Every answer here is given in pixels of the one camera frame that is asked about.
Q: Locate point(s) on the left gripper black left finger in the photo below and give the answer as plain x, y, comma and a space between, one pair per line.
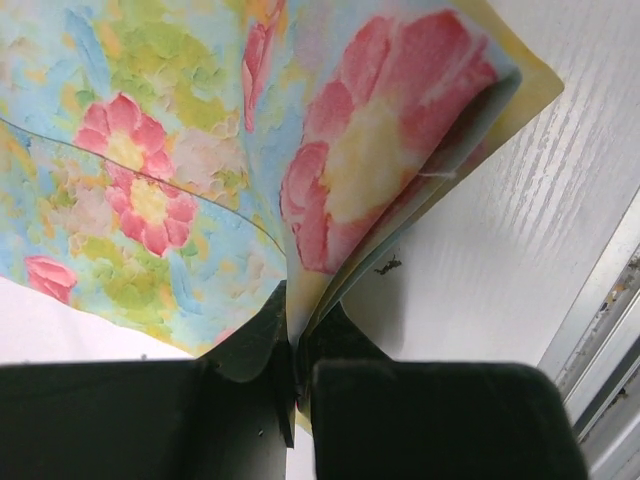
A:
228, 414

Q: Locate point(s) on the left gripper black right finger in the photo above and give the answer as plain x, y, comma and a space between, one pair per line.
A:
376, 418

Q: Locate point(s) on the pastel patterned cloth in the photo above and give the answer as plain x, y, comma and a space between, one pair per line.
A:
165, 165

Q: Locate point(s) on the aluminium frame rail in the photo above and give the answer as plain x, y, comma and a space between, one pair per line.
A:
594, 357

